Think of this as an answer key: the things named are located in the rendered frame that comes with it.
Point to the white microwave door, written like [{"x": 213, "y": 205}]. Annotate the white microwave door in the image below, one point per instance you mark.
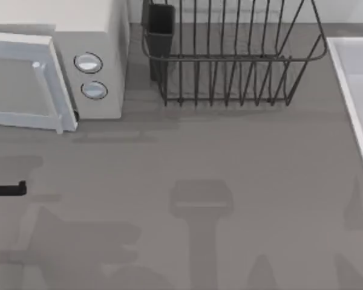
[{"x": 21, "y": 87}]

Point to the white sink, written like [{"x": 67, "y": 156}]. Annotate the white sink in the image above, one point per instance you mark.
[{"x": 355, "y": 90}]

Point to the large grey microwave knob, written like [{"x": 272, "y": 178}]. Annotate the large grey microwave knob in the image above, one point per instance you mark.
[{"x": 88, "y": 63}]

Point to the small grey microwave knob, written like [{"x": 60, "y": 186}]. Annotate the small grey microwave knob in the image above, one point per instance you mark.
[{"x": 94, "y": 90}]

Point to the black cutlery holder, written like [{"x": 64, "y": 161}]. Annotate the black cutlery holder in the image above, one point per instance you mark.
[{"x": 160, "y": 27}]

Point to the pale microwave oven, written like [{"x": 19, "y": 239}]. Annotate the pale microwave oven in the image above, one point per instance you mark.
[{"x": 90, "y": 21}]

